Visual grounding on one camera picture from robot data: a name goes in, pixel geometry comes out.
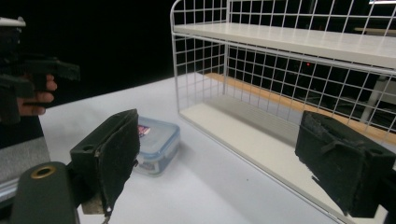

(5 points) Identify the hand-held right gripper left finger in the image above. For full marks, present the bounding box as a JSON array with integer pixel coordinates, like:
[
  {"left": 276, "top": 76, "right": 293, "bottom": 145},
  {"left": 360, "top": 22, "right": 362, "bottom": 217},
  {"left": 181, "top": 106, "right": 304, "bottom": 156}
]
[{"left": 69, "top": 108, "right": 141, "bottom": 217}]

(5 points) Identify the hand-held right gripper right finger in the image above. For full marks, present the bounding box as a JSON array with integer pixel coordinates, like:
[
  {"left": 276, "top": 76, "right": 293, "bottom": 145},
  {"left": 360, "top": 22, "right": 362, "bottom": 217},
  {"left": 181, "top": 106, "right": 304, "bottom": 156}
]
[{"left": 294, "top": 110, "right": 396, "bottom": 218}]

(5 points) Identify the clear container with blue lid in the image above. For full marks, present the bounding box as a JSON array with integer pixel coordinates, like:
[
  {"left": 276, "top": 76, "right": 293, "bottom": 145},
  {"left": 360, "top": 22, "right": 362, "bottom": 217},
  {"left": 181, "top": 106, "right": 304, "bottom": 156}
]
[{"left": 134, "top": 116, "right": 181, "bottom": 177}]

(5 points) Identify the white wire shelf rack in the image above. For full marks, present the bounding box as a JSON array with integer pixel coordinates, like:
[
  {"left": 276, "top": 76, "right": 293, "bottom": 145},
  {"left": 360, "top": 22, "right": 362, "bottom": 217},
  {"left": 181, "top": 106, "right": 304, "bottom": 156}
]
[{"left": 169, "top": 0, "right": 396, "bottom": 224}]

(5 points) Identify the white stand leg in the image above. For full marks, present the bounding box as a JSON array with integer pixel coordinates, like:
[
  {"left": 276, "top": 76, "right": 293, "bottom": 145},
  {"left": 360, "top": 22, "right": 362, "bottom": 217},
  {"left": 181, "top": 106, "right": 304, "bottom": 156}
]
[{"left": 360, "top": 76, "right": 390, "bottom": 123}]

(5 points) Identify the wooden bar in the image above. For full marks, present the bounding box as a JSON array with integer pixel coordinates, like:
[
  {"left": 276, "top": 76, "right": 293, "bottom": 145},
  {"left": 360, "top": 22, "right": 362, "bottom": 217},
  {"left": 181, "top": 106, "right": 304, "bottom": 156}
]
[{"left": 354, "top": 26, "right": 396, "bottom": 35}]

